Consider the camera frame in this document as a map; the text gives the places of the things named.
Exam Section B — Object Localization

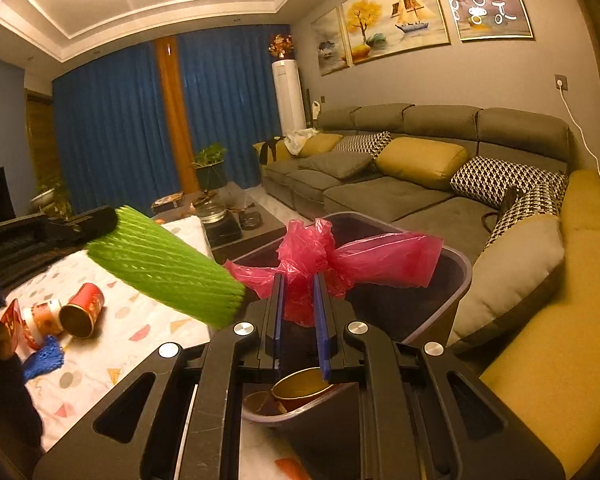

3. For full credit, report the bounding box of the black induction cooker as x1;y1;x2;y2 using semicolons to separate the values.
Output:
202;215;243;248

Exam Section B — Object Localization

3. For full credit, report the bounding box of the brown paper cup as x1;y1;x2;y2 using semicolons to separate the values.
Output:
243;391;287;416

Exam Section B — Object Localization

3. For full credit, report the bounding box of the patterned white tablecloth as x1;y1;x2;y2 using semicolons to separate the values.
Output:
0;215;311;480

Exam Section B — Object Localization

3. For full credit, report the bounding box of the pink plastic bag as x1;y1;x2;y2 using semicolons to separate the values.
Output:
225;217;443;328

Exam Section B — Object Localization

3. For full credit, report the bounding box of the orange curtain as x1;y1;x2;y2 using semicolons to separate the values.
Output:
154;37;201;193

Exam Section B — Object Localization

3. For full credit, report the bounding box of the glass kettle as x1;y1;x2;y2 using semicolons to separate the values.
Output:
197;202;228;223

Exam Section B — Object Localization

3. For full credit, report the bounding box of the large yellow cushion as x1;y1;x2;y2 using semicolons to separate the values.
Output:
376;136;468;191

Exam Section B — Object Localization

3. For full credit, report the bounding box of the red flower arrangement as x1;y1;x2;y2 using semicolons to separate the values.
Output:
267;34;296;60

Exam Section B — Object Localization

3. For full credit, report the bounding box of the green foam net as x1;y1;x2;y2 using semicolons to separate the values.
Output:
86;205;246;326

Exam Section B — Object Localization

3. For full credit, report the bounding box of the blue curtain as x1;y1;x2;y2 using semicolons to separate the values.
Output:
52;42;173;211
177;24;292;186

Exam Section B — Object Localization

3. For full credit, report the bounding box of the large grey cushion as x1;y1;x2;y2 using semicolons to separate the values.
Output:
447;214;566;348

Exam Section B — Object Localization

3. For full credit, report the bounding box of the person's left forearm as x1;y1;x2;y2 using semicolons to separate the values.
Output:
0;290;43;461

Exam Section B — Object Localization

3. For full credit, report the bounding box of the blue foam net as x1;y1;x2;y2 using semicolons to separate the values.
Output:
22;335;63;383

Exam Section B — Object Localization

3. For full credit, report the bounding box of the green potted plant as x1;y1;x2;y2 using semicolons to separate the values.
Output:
190;142;229;191

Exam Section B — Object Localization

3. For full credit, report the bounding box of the flat grey cushion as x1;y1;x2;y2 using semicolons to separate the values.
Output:
298;151;376;179

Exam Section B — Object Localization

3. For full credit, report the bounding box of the red paper card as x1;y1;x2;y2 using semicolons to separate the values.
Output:
2;299;25;352

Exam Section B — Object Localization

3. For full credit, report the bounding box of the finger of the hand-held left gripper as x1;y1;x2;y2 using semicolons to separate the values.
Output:
42;206;118;249

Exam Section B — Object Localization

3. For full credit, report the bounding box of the small yellow cushion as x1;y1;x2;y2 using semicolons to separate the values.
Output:
297;132;343;158

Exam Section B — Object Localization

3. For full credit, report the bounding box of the white standing air conditioner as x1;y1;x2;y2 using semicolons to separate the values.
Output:
271;59;307;137

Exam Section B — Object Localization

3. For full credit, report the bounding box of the grey plastic bin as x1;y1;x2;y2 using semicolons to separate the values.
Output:
225;211;473;428

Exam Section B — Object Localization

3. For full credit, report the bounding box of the wooden tea tray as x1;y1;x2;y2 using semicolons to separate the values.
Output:
192;189;256;213

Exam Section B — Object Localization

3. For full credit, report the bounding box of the potted plant in white pot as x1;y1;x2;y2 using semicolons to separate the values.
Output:
30;175;73;216

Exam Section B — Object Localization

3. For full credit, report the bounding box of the white cloth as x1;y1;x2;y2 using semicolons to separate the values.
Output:
283;128;321;156

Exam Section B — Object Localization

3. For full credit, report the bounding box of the dark grey coffee table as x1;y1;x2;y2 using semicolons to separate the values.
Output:
150;182;288;261

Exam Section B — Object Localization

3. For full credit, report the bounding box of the wide sailboat painting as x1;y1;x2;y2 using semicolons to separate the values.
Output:
341;0;451;66

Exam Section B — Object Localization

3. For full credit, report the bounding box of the small landscape painting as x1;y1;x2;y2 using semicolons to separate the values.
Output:
311;8;351;77

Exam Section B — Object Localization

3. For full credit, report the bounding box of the white power cable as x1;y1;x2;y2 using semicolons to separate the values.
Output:
560;85;600;181

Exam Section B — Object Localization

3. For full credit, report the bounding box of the houndstooth cushion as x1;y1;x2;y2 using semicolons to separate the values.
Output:
450;156;566;208
485;180;568;251
330;131;393;158

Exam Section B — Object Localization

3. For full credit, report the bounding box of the printed white cup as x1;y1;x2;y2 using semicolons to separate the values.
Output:
22;300;63;348

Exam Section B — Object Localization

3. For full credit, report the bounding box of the red cylindrical can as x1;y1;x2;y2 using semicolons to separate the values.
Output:
59;282;106;340
271;367;338;413

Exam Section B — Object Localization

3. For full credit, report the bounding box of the grey sectional sofa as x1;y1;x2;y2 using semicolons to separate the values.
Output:
252;102;600;480

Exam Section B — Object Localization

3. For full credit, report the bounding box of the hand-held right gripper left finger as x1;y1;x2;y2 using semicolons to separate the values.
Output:
32;272;287;480

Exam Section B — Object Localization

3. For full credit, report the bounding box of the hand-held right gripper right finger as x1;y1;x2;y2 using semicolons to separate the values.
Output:
312;272;566;480

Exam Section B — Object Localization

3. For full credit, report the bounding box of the purple landscape painting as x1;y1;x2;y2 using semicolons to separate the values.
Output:
435;0;535;42

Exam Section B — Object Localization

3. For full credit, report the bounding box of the decorated gift box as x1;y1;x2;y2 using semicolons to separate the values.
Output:
151;192;186;212

